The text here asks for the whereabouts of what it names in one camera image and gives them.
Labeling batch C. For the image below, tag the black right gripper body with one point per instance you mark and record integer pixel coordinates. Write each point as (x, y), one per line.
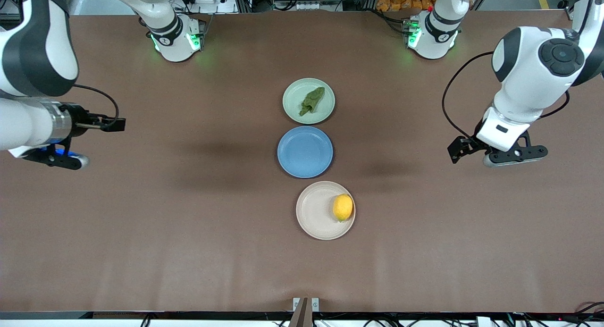
(78, 118)

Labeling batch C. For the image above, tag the yellow lemon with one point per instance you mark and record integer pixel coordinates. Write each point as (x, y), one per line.
(343, 207)

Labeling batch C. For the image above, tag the green lettuce leaf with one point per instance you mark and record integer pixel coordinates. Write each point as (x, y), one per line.
(312, 100)

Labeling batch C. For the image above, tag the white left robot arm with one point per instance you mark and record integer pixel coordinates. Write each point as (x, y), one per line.
(528, 67)

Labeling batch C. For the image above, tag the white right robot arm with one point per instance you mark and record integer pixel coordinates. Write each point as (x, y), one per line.
(35, 53)

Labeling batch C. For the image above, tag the blue plate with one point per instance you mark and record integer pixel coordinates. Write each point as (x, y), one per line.
(305, 152)

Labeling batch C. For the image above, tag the beige plate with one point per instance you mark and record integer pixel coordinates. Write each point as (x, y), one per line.
(314, 213)

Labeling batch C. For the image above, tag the light green plate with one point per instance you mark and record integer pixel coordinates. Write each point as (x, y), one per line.
(295, 105)

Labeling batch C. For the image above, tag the aluminium profile post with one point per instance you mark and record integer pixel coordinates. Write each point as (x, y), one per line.
(568, 6)

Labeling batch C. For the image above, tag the metal table edge bracket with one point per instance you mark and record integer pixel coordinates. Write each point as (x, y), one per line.
(306, 310)

